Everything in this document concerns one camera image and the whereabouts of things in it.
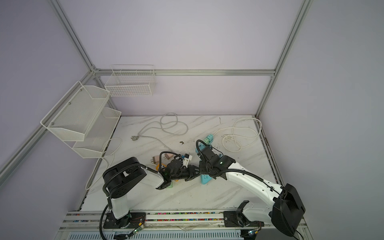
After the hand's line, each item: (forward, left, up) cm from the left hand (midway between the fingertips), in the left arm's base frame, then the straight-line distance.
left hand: (203, 173), depth 83 cm
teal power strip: (-3, -1, 0) cm, 3 cm away
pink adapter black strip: (+13, +23, -5) cm, 27 cm away
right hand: (+1, +1, +5) cm, 6 cm away
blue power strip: (+4, +2, +22) cm, 22 cm away
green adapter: (-9, +17, +5) cm, 20 cm away
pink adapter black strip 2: (+11, +30, -4) cm, 32 cm away
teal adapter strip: (+25, -5, +1) cm, 25 cm away
